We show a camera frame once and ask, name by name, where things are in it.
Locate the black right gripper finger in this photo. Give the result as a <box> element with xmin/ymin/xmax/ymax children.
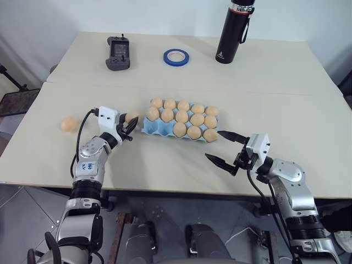
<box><xmin>205</xmin><ymin>153</ymin><xmax>238</xmax><ymax>176</ymax></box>
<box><xmin>217</xmin><ymin>130</ymin><xmax>250</xmax><ymax>145</ymax></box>

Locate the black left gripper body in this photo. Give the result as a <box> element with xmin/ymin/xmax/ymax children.
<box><xmin>116</xmin><ymin>114</ymin><xmax>135</xmax><ymax>142</ymax></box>

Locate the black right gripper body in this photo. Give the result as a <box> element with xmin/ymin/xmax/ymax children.
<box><xmin>233</xmin><ymin>144</ymin><xmax>260</xmax><ymax>177</ymax></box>

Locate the blue egg carton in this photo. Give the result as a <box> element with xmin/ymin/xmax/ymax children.
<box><xmin>141</xmin><ymin>98</ymin><xmax>221</xmax><ymax>145</ymax></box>

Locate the black table caster wheel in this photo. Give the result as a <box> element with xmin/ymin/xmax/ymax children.
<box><xmin>105</xmin><ymin>191</ymin><xmax>117</xmax><ymax>212</ymax></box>
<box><xmin>252</xmin><ymin>202</ymin><xmax>272</xmax><ymax>217</ymax></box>

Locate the grey handheld remote controller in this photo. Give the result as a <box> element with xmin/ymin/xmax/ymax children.
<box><xmin>105</xmin><ymin>33</ymin><xmax>131</xmax><ymax>72</ymax></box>

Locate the blue tape roll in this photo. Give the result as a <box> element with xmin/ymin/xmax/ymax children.
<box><xmin>162</xmin><ymin>48</ymin><xmax>190</xmax><ymax>67</ymax></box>

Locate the dark grey rounded shape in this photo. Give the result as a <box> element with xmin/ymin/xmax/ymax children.
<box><xmin>124</xmin><ymin>219</ymin><xmax>158</xmax><ymax>264</ymax></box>
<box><xmin>185</xmin><ymin>223</ymin><xmax>229</xmax><ymax>264</ymax></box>

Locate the rusty metal bar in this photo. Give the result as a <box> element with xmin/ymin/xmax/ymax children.
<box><xmin>260</xmin><ymin>230</ymin><xmax>279</xmax><ymax>264</ymax></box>
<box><xmin>109</xmin><ymin>212</ymin><xmax>130</xmax><ymax>264</ymax></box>

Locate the black thermos bottle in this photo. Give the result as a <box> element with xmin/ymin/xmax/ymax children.
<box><xmin>215</xmin><ymin>0</ymin><xmax>255</xmax><ymax>65</ymax></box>

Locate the black metal mesh rack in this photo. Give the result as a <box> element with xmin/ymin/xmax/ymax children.
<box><xmin>0</xmin><ymin>63</ymin><xmax>40</xmax><ymax>119</ymax></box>

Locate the black chair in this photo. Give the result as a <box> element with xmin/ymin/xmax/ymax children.
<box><xmin>337</xmin><ymin>70</ymin><xmax>352</xmax><ymax>111</ymax></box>

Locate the white crumpled cloth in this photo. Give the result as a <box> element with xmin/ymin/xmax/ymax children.
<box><xmin>333</xmin><ymin>230</ymin><xmax>352</xmax><ymax>253</ymax></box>

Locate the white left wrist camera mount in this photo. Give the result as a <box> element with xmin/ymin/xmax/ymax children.
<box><xmin>97</xmin><ymin>106</ymin><xmax>123</xmax><ymax>145</ymax></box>

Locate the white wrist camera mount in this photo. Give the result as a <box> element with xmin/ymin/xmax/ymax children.
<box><xmin>245</xmin><ymin>133</ymin><xmax>272</xmax><ymax>166</ymax></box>
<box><xmin>97</xmin><ymin>106</ymin><xmax>123</xmax><ymax>145</ymax></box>

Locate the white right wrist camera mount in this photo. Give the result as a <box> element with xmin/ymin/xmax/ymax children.
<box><xmin>245</xmin><ymin>133</ymin><xmax>272</xmax><ymax>166</ymax></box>

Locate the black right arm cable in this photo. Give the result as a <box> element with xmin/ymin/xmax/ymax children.
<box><xmin>245</xmin><ymin>164</ymin><xmax>301</xmax><ymax>264</ymax></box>

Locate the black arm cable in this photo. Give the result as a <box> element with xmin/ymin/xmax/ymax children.
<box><xmin>69</xmin><ymin>108</ymin><xmax>100</xmax><ymax>178</ymax></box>
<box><xmin>245</xmin><ymin>164</ymin><xmax>301</xmax><ymax>264</ymax></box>

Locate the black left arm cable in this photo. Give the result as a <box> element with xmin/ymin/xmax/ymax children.
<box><xmin>69</xmin><ymin>108</ymin><xmax>100</xmax><ymax>178</ymax></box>

